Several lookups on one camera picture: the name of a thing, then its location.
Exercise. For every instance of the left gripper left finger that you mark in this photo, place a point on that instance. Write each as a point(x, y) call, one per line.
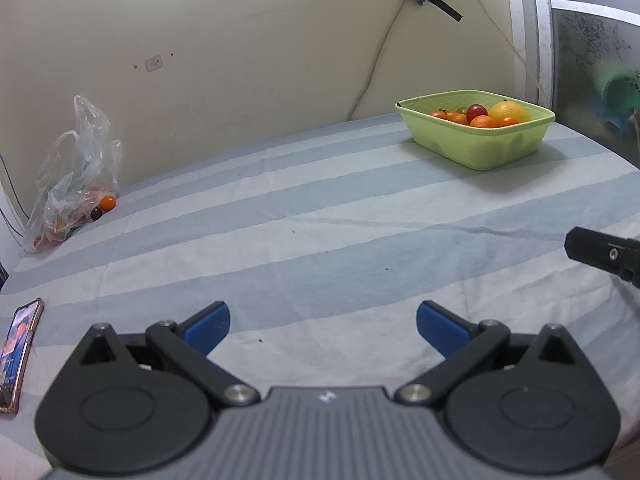
point(125, 404)

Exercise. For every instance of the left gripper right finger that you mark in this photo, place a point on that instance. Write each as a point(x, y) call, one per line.
point(527, 403)

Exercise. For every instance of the large yellow citrus fruit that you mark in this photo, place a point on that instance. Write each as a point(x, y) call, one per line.
point(509, 108)

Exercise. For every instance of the small orange tomato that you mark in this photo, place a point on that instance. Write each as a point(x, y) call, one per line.
point(507, 121)

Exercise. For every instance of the red tomato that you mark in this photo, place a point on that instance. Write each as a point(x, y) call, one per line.
point(474, 111)

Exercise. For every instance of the smartphone with pink case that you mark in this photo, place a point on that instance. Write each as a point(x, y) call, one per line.
point(15, 352)

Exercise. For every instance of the green plastic basket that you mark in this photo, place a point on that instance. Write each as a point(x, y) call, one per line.
point(472, 147)

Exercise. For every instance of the small dark fruit by bag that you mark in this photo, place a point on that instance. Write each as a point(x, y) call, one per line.
point(96, 214)

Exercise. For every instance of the small orange by bag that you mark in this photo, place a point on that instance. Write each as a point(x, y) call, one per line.
point(107, 203)

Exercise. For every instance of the frosted glass sliding door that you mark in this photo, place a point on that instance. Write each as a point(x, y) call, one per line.
point(580, 58)

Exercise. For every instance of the striped blue white bedsheet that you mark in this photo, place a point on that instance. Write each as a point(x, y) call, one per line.
point(323, 244)

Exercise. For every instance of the clear plastic bag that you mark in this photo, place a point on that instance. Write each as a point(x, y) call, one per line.
point(80, 169)

